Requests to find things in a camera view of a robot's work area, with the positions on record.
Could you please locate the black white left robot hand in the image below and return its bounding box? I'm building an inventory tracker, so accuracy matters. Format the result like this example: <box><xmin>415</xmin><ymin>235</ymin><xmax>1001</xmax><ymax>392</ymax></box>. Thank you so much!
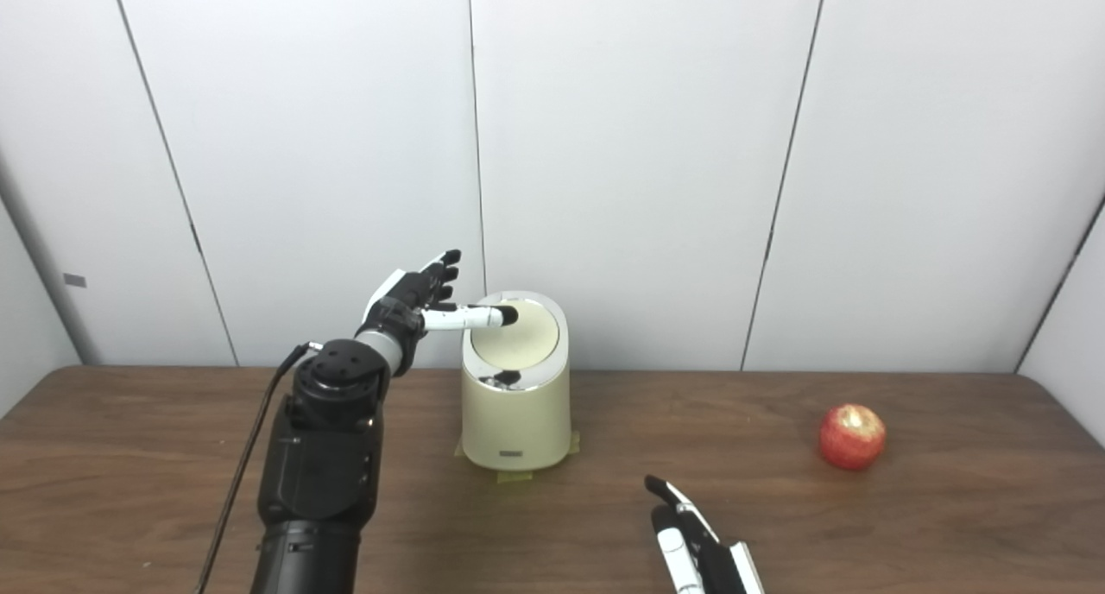
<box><xmin>356</xmin><ymin>250</ymin><xmax>519</xmax><ymax>372</ymax></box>

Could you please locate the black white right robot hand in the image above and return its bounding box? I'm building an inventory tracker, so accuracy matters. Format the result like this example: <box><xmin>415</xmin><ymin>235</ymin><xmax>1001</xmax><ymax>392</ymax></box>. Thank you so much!
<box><xmin>644</xmin><ymin>476</ymin><xmax>766</xmax><ymax>594</ymax></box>

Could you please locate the cream round bin lid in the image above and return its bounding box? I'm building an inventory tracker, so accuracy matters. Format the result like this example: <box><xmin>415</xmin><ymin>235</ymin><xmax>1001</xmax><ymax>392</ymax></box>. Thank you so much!
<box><xmin>470</xmin><ymin>305</ymin><xmax>560</xmax><ymax>370</ymax></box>

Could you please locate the red apple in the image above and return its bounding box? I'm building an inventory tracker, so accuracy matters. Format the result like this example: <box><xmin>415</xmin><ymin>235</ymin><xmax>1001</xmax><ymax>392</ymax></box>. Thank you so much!
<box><xmin>818</xmin><ymin>404</ymin><xmax>887</xmax><ymax>471</ymax></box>

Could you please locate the cream-colored round bin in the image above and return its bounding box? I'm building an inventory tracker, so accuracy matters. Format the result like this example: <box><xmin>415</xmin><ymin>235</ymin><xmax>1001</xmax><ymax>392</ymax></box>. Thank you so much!
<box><xmin>460</xmin><ymin>290</ymin><xmax>572</xmax><ymax>472</ymax></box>

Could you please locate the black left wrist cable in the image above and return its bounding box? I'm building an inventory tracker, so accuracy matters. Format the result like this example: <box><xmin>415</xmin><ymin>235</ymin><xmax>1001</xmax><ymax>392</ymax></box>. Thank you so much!
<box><xmin>194</xmin><ymin>342</ymin><xmax>322</xmax><ymax>594</ymax></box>

